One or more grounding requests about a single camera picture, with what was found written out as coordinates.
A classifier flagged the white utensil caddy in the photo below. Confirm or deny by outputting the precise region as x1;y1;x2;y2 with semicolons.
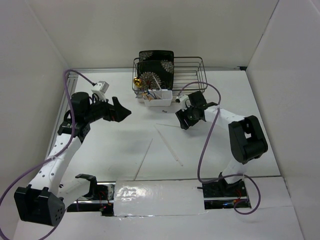
142;89;173;107

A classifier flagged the purple cable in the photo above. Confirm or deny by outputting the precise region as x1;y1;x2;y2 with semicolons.
0;69;97;238
178;81;263;215

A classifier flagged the rear black floral plate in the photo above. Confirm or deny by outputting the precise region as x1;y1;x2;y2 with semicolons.
138;50;174;74

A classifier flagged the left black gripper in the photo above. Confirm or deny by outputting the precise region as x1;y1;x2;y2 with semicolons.
84;93;131;124

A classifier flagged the black floral plate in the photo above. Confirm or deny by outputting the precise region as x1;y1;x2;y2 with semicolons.
137;61;174;91
138;50;174;74

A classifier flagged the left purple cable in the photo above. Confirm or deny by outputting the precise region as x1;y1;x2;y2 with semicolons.
0;69;97;238

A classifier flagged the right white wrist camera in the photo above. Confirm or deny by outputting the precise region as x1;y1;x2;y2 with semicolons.
175;94;191;112

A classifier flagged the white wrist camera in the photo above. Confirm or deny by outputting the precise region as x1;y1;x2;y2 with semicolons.
91;81;110;102
175;94;191;112

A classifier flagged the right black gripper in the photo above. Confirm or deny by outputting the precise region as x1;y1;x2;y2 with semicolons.
176;103;201;130

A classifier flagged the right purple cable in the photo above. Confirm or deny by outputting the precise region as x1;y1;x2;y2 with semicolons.
178;81;263;215

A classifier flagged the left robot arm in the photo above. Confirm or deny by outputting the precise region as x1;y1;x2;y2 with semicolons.
14;92;132;227

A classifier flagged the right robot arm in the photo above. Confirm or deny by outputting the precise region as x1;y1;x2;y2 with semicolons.
175;91;268;196

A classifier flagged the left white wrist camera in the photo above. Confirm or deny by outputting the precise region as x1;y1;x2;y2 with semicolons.
91;81;110;102

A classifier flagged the wire dish rack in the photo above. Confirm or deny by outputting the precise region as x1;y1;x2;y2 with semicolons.
131;55;207;98

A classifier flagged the front black floral plate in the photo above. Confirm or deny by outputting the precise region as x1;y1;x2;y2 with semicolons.
137;61;174;91

